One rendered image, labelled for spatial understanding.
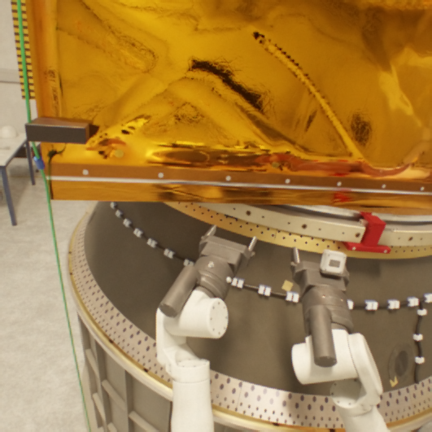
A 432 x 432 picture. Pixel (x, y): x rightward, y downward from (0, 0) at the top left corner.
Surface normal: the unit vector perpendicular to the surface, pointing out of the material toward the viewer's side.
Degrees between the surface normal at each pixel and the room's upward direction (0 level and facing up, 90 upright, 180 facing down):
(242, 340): 62
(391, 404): 43
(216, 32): 86
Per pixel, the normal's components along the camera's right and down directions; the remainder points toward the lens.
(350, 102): 0.25, 0.45
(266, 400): -0.01, -0.35
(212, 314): 0.84, -0.17
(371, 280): 0.14, 0.00
